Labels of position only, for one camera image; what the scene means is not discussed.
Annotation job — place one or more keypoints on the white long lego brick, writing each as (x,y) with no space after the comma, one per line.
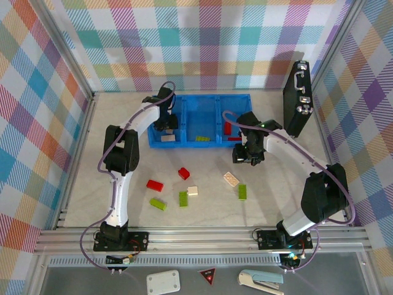
(168,138)

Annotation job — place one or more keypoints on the long red lego brick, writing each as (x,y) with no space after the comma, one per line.
(154,185)
(228,128)

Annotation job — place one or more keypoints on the white lego plate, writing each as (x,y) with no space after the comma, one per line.
(231,179)

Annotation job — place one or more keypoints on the green lego brick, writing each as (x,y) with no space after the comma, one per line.
(158,204)
(183,199)
(242,192)
(203,139)

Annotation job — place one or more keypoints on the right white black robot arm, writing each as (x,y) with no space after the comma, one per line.
(294,150)

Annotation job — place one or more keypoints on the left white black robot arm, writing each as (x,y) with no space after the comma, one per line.
(119,196)

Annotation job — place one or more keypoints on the blue three-compartment bin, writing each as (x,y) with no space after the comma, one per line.
(199,120)

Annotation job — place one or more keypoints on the small red lego brick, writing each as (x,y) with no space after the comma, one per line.
(183,173)

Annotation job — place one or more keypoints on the white square lego brick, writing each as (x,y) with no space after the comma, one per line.
(192,191)

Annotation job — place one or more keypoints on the small connector module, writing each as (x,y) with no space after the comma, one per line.
(290,259)
(122,260)

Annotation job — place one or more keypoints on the light blue stapler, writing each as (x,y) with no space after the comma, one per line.
(261,278)

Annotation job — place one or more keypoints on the red black triangle emblem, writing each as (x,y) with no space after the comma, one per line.
(207,275)

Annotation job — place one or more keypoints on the white rectangular plate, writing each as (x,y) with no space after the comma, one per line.
(163,281)

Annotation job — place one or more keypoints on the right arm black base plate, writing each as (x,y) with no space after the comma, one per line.
(265,239)

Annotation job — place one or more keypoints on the aluminium side rail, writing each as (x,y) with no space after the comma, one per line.
(76,159)

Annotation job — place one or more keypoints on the wide aluminium base rail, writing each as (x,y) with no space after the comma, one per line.
(199,241)

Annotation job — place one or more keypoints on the aluminium corner post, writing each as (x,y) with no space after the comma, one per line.
(64,52)
(337,40)

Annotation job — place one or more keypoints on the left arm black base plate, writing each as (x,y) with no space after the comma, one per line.
(138,241)

